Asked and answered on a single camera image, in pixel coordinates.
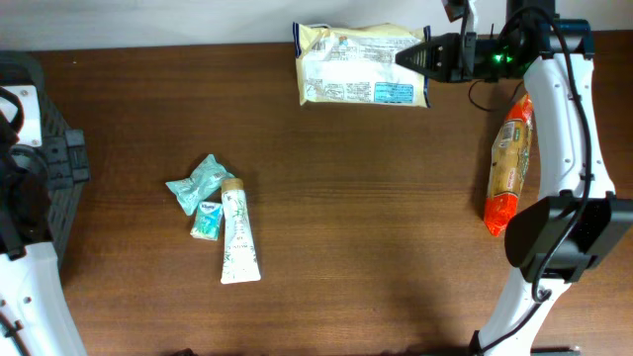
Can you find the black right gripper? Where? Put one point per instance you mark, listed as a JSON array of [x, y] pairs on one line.
[[452, 59]]

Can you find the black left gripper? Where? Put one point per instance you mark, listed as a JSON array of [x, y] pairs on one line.
[[67, 157]]

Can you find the cream yellow snack bag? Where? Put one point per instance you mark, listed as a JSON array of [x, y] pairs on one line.
[[358, 66]]

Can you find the orange spaghetti package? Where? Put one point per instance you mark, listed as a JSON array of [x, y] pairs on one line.
[[510, 161]]

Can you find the mint green wipes pack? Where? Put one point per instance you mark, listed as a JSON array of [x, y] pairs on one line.
[[203, 182]]

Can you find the teal tissue packet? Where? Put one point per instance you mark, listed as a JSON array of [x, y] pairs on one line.
[[208, 221]]

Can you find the white bamboo print tube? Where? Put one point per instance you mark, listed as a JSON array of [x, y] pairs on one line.
[[240, 264]]

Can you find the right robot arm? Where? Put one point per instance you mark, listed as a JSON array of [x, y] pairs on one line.
[[578, 218]]

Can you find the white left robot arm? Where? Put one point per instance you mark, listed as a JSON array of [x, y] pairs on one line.
[[35, 318]]

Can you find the dark grey plastic basket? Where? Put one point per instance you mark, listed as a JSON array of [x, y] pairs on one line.
[[19, 68]]

